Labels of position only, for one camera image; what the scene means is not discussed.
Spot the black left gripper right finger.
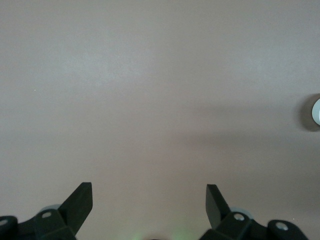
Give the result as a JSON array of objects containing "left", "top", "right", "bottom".
[{"left": 199, "top": 184, "right": 310, "bottom": 240}]

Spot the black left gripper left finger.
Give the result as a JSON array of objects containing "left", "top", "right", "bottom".
[{"left": 0, "top": 182, "right": 94, "bottom": 240}]

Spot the blue bowl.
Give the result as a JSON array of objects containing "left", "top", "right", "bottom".
[{"left": 311, "top": 97, "right": 320, "bottom": 126}]

